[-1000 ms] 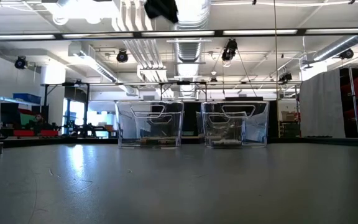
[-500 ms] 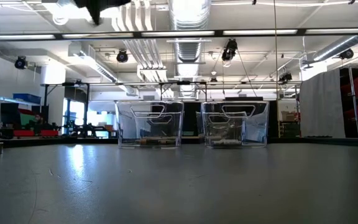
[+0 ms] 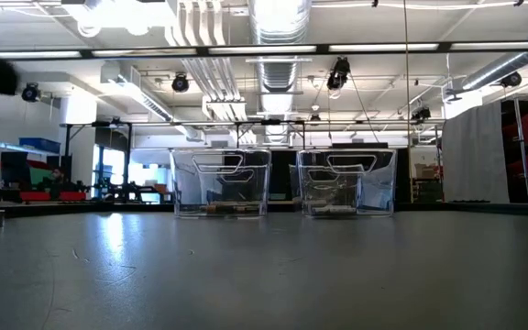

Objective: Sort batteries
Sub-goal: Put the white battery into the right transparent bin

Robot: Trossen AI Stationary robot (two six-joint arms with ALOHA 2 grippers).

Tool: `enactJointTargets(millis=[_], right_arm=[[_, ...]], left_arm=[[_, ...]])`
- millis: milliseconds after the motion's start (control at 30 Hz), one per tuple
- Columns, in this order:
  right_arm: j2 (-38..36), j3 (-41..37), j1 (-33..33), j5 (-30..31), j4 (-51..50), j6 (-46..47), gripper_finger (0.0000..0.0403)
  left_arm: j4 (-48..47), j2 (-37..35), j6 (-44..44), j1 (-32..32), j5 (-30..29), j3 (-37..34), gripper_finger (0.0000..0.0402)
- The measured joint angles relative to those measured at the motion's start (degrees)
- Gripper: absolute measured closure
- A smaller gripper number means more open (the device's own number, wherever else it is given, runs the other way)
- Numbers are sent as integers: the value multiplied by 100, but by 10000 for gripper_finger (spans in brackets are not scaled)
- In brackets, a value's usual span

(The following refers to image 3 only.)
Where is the clear plastic bin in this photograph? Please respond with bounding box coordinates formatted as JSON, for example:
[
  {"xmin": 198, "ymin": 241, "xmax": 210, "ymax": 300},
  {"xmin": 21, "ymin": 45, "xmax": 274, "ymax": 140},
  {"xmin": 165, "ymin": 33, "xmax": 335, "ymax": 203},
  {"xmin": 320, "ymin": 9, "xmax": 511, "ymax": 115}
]
[
  {"xmin": 169, "ymin": 147, "xmax": 273, "ymax": 219},
  {"xmin": 296, "ymin": 148, "xmax": 398, "ymax": 218}
]

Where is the white ceiling pipe bundle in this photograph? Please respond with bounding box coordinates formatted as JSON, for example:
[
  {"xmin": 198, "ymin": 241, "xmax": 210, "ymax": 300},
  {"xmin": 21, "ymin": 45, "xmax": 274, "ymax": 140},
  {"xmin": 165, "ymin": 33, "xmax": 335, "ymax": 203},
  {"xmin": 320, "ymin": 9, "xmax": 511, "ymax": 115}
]
[{"xmin": 165, "ymin": 0, "xmax": 249, "ymax": 123}]

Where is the blue storage bin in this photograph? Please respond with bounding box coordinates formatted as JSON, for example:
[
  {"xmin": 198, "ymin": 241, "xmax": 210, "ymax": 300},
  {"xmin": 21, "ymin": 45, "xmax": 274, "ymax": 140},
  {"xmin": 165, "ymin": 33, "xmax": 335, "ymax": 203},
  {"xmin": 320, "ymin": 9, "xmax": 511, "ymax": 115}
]
[{"xmin": 18, "ymin": 137, "xmax": 62, "ymax": 155}]

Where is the black ceiling camera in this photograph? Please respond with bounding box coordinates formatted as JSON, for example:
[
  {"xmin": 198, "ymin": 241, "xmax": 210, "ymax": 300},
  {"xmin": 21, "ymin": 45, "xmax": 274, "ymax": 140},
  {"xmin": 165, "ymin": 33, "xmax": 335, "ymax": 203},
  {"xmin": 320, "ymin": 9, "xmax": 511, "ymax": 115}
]
[
  {"xmin": 500, "ymin": 71, "xmax": 523, "ymax": 89},
  {"xmin": 19, "ymin": 81, "xmax": 43, "ymax": 104},
  {"xmin": 170, "ymin": 71, "xmax": 191, "ymax": 94},
  {"xmin": 411, "ymin": 105, "xmax": 433, "ymax": 123},
  {"xmin": 326, "ymin": 56, "xmax": 352, "ymax": 92}
]

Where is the black monitor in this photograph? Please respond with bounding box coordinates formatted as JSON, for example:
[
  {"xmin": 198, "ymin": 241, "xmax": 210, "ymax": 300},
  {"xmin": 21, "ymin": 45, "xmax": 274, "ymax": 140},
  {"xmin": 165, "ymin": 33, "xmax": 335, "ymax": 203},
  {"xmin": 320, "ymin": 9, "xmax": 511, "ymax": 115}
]
[{"xmin": 0, "ymin": 150, "xmax": 29, "ymax": 189}]

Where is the cardboard box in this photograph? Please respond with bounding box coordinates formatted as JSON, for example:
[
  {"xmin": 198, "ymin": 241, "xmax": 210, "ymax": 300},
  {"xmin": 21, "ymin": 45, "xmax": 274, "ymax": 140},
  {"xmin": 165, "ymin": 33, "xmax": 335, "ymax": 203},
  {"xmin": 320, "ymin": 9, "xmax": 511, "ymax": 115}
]
[{"xmin": 412, "ymin": 162, "xmax": 440, "ymax": 181}]

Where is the black crossbar with light strips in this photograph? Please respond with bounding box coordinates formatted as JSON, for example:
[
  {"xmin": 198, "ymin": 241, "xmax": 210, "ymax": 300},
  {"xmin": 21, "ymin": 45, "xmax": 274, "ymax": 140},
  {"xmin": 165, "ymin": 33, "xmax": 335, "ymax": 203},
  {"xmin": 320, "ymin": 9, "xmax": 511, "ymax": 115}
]
[{"xmin": 0, "ymin": 40, "xmax": 528, "ymax": 61}]

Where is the person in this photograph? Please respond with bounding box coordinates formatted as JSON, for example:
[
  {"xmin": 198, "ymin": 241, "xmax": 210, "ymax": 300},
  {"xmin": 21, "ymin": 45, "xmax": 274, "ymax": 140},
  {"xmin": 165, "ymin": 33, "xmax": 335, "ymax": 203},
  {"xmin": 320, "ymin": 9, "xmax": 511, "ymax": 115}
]
[{"xmin": 38, "ymin": 167, "xmax": 80, "ymax": 196}]

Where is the white shelf board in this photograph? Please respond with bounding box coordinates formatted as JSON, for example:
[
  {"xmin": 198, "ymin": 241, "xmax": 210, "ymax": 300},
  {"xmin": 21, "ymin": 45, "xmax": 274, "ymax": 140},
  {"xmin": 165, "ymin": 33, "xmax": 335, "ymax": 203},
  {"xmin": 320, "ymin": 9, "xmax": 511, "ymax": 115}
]
[{"xmin": 0, "ymin": 141, "xmax": 61, "ymax": 157}]

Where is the red base block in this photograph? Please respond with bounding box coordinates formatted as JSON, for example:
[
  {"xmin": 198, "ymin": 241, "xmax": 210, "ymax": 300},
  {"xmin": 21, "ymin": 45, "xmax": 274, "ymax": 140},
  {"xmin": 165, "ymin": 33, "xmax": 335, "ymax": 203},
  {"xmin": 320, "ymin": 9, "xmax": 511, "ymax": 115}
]
[
  {"xmin": 57, "ymin": 190, "xmax": 87, "ymax": 203},
  {"xmin": 18, "ymin": 190, "xmax": 53, "ymax": 203}
]

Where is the white curtain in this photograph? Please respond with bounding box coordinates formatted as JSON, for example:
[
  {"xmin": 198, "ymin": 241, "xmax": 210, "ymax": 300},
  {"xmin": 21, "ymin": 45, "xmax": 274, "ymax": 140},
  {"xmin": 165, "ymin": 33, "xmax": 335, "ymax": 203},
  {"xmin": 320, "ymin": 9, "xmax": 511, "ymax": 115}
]
[{"xmin": 441, "ymin": 99, "xmax": 512, "ymax": 205}]

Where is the black table mat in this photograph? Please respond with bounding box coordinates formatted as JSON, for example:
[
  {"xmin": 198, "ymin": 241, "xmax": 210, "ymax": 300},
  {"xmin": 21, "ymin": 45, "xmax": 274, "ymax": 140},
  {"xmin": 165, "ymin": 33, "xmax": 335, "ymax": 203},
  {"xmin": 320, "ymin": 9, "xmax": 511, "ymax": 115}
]
[{"xmin": 0, "ymin": 209, "xmax": 528, "ymax": 330}]

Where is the silver ventilation duct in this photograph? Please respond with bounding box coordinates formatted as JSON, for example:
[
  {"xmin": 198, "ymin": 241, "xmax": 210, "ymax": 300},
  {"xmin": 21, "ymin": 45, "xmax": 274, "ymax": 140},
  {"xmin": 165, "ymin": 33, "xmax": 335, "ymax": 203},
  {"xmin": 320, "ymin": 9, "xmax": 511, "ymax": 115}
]
[
  {"xmin": 458, "ymin": 29, "xmax": 528, "ymax": 93},
  {"xmin": 247, "ymin": 0, "xmax": 314, "ymax": 144}
]

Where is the grey metal rack post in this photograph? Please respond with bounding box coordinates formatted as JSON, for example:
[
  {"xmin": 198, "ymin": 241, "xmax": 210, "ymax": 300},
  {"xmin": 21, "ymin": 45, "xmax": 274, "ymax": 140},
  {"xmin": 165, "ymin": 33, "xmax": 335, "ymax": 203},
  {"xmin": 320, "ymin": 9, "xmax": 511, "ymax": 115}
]
[{"xmin": 513, "ymin": 98, "xmax": 528, "ymax": 204}]

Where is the white rectangular duct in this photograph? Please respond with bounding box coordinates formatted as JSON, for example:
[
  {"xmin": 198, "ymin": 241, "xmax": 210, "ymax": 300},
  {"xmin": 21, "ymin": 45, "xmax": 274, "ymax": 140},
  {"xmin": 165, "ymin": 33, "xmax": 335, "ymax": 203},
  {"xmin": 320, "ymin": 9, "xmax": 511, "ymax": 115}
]
[{"xmin": 100, "ymin": 61, "xmax": 204, "ymax": 141}]

